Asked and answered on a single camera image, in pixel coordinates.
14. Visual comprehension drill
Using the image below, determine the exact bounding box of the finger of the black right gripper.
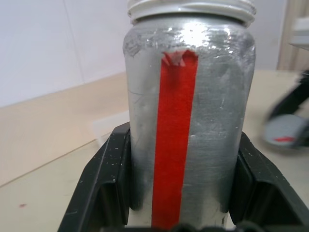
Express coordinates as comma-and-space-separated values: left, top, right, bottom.
293, 118, 309, 149
265, 69, 309, 121

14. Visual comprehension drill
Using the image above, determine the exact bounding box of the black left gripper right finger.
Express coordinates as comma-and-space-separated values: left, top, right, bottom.
228, 131, 309, 232

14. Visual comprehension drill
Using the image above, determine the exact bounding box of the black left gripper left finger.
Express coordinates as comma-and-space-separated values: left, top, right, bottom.
59, 122, 132, 232

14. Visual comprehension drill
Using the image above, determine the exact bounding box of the grey lid with red tape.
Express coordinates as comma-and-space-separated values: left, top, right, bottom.
264, 114, 303, 149

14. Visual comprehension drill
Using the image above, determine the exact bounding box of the silver can with red tape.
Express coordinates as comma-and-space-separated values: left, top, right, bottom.
122, 0, 257, 230

